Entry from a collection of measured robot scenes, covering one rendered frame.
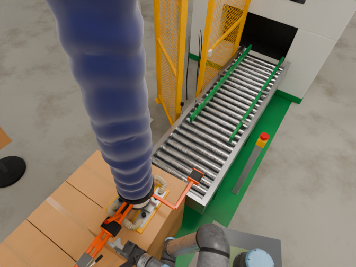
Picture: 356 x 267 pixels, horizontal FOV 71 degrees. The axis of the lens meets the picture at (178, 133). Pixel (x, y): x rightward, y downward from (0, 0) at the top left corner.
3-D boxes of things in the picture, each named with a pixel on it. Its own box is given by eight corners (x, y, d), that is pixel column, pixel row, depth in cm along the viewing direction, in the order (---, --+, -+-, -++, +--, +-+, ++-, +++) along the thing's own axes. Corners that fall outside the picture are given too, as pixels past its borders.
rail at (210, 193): (282, 72, 343) (287, 61, 328) (285, 74, 341) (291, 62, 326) (198, 208, 222) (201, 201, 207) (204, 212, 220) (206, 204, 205)
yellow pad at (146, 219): (158, 184, 177) (158, 181, 173) (170, 191, 174) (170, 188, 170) (128, 225, 159) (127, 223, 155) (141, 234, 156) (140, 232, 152)
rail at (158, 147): (239, 55, 363) (242, 44, 348) (242, 57, 361) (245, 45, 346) (140, 172, 242) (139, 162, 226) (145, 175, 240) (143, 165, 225)
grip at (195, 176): (192, 170, 172) (193, 167, 168) (203, 177, 170) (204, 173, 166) (186, 180, 168) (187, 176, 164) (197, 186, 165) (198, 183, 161)
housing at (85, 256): (86, 252, 139) (83, 250, 135) (95, 259, 137) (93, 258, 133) (77, 264, 135) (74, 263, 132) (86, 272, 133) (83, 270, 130)
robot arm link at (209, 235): (213, 213, 96) (161, 237, 151) (207, 248, 89) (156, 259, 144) (239, 223, 98) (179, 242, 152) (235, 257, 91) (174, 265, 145)
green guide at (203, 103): (243, 47, 350) (245, 42, 342) (250, 50, 346) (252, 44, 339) (183, 118, 266) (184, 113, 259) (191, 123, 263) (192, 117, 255)
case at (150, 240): (145, 181, 221) (141, 158, 189) (184, 204, 210) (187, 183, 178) (100, 243, 188) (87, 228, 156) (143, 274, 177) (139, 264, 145)
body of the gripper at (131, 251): (131, 243, 143) (148, 254, 138) (122, 258, 139) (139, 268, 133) (126, 239, 138) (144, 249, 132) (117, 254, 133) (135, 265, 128)
